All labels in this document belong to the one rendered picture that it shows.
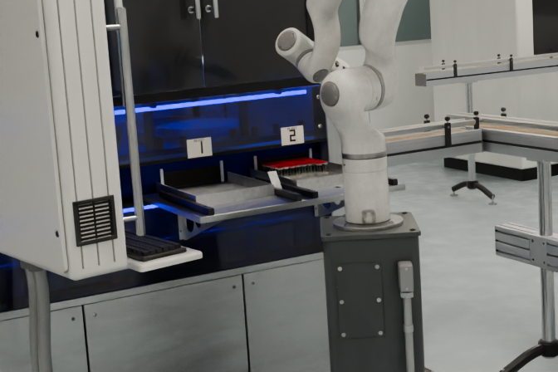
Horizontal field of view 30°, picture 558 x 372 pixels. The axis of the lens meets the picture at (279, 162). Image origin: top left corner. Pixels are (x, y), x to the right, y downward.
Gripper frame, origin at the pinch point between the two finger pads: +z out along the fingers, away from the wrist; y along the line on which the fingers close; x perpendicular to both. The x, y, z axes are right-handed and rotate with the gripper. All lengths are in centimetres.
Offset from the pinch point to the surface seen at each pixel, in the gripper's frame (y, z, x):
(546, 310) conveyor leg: -15, 131, 43
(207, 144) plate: 53, 4, 11
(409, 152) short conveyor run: 20, 83, -8
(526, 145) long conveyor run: -18, 101, -12
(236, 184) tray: 50, 18, 21
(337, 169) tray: 26, 42, 11
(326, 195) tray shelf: 11.5, 12.2, 30.1
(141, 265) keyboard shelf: 35, -41, 62
